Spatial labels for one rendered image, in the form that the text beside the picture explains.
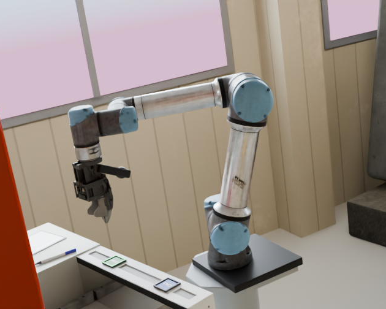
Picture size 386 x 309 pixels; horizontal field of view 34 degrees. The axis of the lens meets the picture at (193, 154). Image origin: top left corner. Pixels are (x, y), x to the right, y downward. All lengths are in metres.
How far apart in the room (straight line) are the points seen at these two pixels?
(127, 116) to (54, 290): 0.63
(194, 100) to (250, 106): 0.22
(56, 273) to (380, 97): 2.66
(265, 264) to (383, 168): 2.20
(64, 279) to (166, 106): 0.65
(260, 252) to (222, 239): 0.31
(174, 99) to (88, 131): 0.29
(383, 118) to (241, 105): 2.45
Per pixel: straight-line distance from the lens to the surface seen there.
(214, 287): 2.05
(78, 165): 1.84
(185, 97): 1.92
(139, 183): 3.73
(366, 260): 3.90
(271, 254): 2.15
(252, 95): 1.78
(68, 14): 3.44
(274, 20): 3.87
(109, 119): 1.80
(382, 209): 3.96
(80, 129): 1.81
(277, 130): 4.07
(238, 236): 1.90
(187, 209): 3.94
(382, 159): 4.18
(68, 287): 2.12
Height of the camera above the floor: 1.81
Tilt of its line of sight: 17 degrees down
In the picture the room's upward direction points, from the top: 8 degrees counter-clockwise
